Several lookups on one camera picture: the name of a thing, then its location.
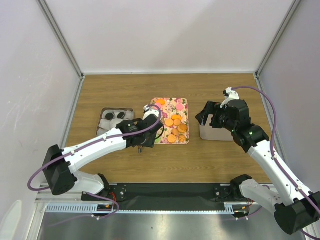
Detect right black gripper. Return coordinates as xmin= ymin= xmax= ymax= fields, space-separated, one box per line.
xmin=195 ymin=100 xmax=237 ymax=133

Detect metal tongs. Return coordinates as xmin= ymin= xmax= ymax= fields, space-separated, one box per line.
xmin=137 ymin=146 xmax=144 ymax=154

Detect black cookie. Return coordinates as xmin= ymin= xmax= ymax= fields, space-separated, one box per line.
xmin=105 ymin=112 xmax=115 ymax=121
xmin=117 ymin=112 xmax=126 ymax=119

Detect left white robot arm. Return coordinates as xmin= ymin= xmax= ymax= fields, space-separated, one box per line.
xmin=43 ymin=109 xmax=163 ymax=200

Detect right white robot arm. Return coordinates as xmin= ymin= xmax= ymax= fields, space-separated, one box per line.
xmin=195 ymin=99 xmax=320 ymax=235

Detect brown tin lid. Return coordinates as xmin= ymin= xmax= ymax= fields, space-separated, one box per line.
xmin=199 ymin=124 xmax=233 ymax=142

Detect patterned round biscuit lower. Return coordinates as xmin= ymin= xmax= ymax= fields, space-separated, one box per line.
xmin=167 ymin=134 xmax=177 ymax=144

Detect patterned round biscuit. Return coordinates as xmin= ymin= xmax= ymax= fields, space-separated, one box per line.
xmin=164 ymin=118 xmax=174 ymax=128
xmin=167 ymin=134 xmax=177 ymax=144

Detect patterned round biscuit upper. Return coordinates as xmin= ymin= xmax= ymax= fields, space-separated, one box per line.
xmin=164 ymin=118 xmax=174 ymax=128

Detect pink round cookie right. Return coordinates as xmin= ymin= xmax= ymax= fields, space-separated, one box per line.
xmin=175 ymin=103 xmax=184 ymax=111

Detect pink round cookie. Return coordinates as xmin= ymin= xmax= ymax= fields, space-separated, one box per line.
xmin=175 ymin=103 xmax=184 ymax=111
xmin=155 ymin=102 xmax=162 ymax=109

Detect orange swirl cookie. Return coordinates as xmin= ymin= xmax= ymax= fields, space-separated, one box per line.
xmin=177 ymin=134 xmax=187 ymax=143

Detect plain orange round cookie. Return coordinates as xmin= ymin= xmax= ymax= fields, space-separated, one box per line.
xmin=173 ymin=119 xmax=181 ymax=127

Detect floral serving tray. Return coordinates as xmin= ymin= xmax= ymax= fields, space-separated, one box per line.
xmin=151 ymin=97 xmax=190 ymax=145

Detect orange fish cookie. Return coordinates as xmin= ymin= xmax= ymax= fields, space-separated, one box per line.
xmin=171 ymin=114 xmax=183 ymax=121

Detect pink round cookie left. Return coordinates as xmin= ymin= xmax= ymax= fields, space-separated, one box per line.
xmin=155 ymin=102 xmax=162 ymax=109

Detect orange shell cookie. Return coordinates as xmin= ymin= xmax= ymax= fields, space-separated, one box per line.
xmin=156 ymin=99 xmax=166 ymax=106

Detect brown cookie tin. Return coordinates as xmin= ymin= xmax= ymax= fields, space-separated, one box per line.
xmin=96 ymin=107 xmax=135 ymax=137

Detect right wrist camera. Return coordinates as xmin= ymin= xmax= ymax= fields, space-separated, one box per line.
xmin=220 ymin=87 xmax=240 ymax=109

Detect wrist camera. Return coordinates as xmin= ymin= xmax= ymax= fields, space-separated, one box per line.
xmin=142 ymin=105 xmax=159 ymax=120
xmin=220 ymin=87 xmax=240 ymax=109

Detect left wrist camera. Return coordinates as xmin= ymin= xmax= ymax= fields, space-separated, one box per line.
xmin=142 ymin=105 xmax=159 ymax=120

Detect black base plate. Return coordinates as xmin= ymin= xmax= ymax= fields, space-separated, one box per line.
xmin=81 ymin=182 xmax=253 ymax=212

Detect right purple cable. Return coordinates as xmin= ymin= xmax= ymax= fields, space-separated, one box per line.
xmin=232 ymin=85 xmax=320 ymax=240

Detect purple cable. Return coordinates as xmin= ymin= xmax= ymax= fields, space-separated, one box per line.
xmin=232 ymin=85 xmax=320 ymax=240
xmin=26 ymin=104 xmax=162 ymax=221

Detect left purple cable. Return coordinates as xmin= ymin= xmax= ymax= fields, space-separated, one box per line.
xmin=26 ymin=104 xmax=162 ymax=221

